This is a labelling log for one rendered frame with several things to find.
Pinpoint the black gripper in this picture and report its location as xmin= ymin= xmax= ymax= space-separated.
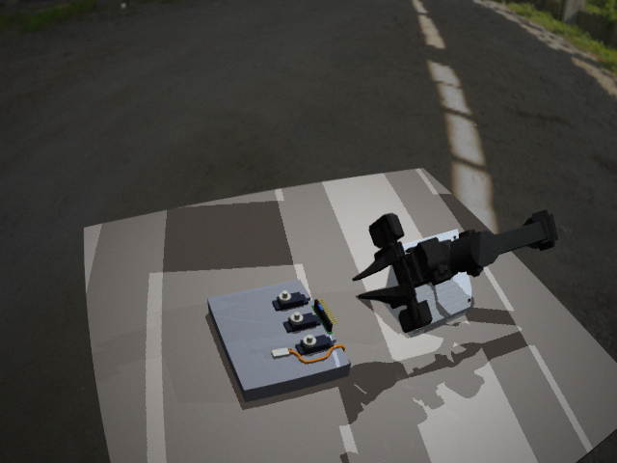
xmin=352 ymin=213 xmax=433 ymax=333

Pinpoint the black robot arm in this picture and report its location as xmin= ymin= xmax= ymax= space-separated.
xmin=405 ymin=210 xmax=558 ymax=286

